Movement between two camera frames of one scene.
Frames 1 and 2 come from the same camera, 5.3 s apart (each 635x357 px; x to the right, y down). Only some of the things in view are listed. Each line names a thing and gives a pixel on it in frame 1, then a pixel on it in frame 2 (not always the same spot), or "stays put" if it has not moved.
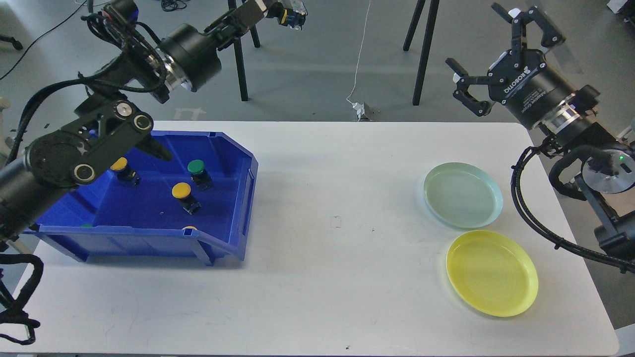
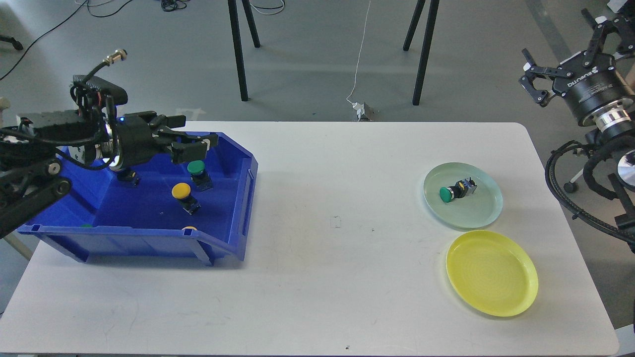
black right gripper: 531,90 → 590,81
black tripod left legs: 239,54 stays put
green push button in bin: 202,179 stays put
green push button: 296,16 → 461,189
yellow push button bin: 181,190 stays put
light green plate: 462,195 stays put
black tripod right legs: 425,55 stays put
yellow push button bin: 125,176 stays put
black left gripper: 190,57 → 139,144
